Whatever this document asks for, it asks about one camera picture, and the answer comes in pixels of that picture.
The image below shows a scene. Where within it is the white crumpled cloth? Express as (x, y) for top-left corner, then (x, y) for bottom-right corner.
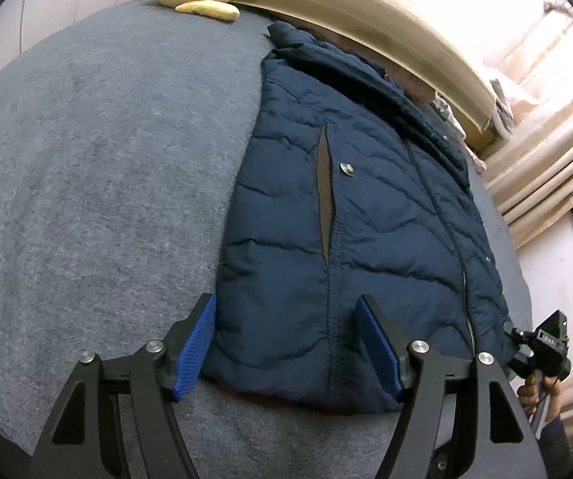
(430, 92), (467, 142)

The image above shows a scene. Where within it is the person right hand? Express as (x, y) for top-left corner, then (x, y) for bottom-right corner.
(515, 373), (565, 425)

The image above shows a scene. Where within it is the navy quilted puffer jacket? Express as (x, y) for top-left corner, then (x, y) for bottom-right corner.
(203, 22), (516, 413)

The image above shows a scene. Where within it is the wooden bed headboard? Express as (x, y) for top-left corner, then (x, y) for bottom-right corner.
(234, 0), (498, 151)

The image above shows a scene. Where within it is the beige curtain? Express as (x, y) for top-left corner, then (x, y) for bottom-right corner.
(482, 72), (573, 247)

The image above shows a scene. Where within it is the grey bed cover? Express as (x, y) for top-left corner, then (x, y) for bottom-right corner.
(0, 0), (535, 479)

